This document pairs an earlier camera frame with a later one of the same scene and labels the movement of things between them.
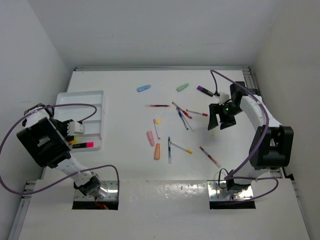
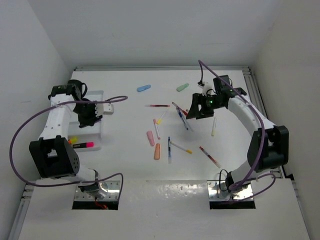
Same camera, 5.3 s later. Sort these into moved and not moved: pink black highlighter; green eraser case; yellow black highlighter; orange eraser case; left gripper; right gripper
Moved: left gripper; right gripper
Not moved: pink black highlighter; green eraser case; yellow black highlighter; orange eraser case
